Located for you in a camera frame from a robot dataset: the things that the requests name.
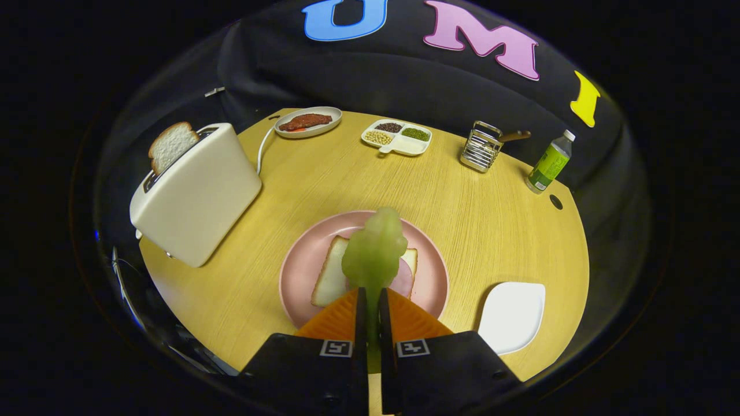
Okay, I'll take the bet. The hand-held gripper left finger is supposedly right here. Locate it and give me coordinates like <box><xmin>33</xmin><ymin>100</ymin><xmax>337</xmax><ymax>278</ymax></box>
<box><xmin>240</xmin><ymin>287</ymin><xmax>369</xmax><ymax>416</ymax></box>

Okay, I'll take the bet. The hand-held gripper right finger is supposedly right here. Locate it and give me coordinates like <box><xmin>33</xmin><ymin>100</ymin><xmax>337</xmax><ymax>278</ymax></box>
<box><xmin>379</xmin><ymin>287</ymin><xmax>524</xmax><ymax>416</ymax></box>

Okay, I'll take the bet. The green lettuce leaf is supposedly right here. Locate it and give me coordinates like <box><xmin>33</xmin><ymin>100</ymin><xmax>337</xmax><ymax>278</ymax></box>
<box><xmin>341</xmin><ymin>207</ymin><xmax>409</xmax><ymax>350</ymax></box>

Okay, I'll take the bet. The toasted bread slice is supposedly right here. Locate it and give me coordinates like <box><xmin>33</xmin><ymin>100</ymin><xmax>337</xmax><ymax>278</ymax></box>
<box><xmin>148</xmin><ymin>121</ymin><xmax>201</xmax><ymax>176</ymax></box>

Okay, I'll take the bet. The white plate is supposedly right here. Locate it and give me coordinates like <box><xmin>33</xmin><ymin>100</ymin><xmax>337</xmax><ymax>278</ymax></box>
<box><xmin>478</xmin><ymin>281</ymin><xmax>546</xmax><ymax>355</ymax></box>

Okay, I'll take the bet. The white bread slice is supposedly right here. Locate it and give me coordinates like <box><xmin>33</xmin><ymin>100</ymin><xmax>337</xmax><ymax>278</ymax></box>
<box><xmin>311</xmin><ymin>236</ymin><xmax>419</xmax><ymax>308</ymax></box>

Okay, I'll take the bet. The pink round plate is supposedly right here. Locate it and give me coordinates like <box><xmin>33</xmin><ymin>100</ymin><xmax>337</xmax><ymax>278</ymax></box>
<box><xmin>279</xmin><ymin>210</ymin><xmax>450</xmax><ymax>330</ymax></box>

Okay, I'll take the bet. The white toaster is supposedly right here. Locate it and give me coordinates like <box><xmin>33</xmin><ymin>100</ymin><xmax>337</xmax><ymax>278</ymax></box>
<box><xmin>129</xmin><ymin>122</ymin><xmax>263</xmax><ymax>268</ymax></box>

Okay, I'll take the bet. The white divided bean dish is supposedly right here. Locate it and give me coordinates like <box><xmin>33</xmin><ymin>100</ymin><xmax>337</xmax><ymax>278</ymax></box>
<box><xmin>361</xmin><ymin>118</ymin><xmax>433</xmax><ymax>157</ymax></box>

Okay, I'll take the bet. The green label plastic bottle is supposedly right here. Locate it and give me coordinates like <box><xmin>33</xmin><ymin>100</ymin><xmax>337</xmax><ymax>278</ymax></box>
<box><xmin>525</xmin><ymin>129</ymin><xmax>576</xmax><ymax>194</ymax></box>

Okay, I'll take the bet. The brown meat slice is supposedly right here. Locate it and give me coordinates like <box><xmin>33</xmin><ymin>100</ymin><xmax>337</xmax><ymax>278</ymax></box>
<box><xmin>279</xmin><ymin>113</ymin><xmax>334</xmax><ymax>132</ymax></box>

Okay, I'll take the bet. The beige oval plate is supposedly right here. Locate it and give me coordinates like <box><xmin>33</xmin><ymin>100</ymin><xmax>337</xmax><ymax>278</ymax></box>
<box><xmin>274</xmin><ymin>106</ymin><xmax>343</xmax><ymax>139</ymax></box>

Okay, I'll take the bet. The black backdrop cloth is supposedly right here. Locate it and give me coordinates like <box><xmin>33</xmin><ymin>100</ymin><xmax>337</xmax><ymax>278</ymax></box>
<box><xmin>92</xmin><ymin>0</ymin><xmax>637</xmax><ymax>194</ymax></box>

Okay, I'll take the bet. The metal wire rack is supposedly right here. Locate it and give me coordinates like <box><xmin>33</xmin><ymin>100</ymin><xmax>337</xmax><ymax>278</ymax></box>
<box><xmin>460</xmin><ymin>121</ymin><xmax>504</xmax><ymax>173</ymax></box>

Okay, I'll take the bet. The white toaster cable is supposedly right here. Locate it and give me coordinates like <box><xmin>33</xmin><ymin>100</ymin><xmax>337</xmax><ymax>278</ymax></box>
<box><xmin>257</xmin><ymin>126</ymin><xmax>279</xmax><ymax>174</ymax></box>

